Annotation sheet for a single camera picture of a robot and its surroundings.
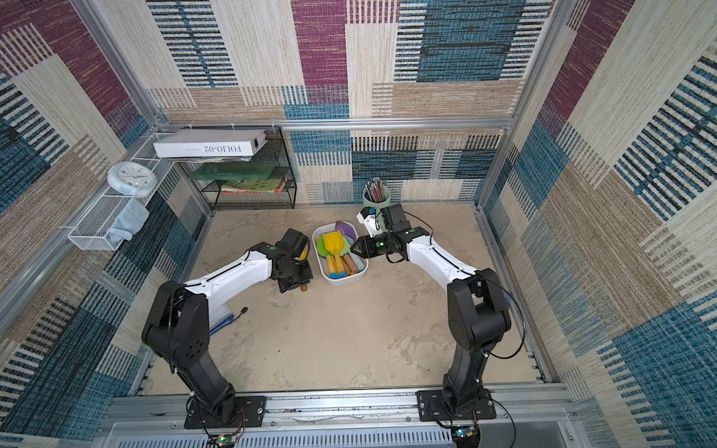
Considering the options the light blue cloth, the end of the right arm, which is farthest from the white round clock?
the end of the right arm

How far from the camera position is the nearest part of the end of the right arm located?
683 millimetres

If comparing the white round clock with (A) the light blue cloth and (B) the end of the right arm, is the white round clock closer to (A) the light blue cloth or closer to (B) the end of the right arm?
(A) the light blue cloth

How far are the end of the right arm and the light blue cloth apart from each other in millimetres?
572

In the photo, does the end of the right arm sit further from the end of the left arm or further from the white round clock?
the white round clock

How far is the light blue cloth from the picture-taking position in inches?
26.1

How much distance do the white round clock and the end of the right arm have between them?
23.6 inches

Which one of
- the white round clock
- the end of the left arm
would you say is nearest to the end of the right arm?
the end of the left arm

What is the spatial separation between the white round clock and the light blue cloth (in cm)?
3

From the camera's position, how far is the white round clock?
734mm
